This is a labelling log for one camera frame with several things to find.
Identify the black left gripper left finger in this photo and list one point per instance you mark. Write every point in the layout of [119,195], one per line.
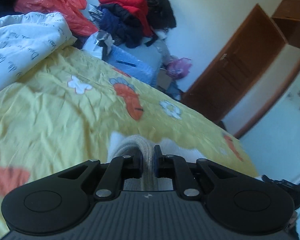
[137,163]

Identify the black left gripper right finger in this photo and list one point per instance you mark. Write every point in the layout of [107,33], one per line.
[158,161]

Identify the white knit sweater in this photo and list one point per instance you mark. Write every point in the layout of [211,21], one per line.
[119,145]

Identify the dark clothes pile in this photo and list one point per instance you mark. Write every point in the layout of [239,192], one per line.
[160,15]

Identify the white wardrobe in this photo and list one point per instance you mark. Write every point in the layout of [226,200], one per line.
[273,143]

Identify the yellow carrot print bedsheet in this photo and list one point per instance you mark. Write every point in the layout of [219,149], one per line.
[72,107]

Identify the blue storage box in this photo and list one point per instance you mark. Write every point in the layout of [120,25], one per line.
[142,62]

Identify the pink plastic bag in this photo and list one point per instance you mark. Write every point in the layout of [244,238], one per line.
[179,68]

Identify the navy blue garment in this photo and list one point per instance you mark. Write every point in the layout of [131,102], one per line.
[129,31]

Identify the brown wooden door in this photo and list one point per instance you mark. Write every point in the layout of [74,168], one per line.
[237,67]

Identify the red jacket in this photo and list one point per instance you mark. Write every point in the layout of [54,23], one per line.
[137,8]

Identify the white script print quilt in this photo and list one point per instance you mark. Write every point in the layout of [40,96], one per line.
[27,39]

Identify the red plastic bag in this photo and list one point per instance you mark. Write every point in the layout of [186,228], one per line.
[70,9]

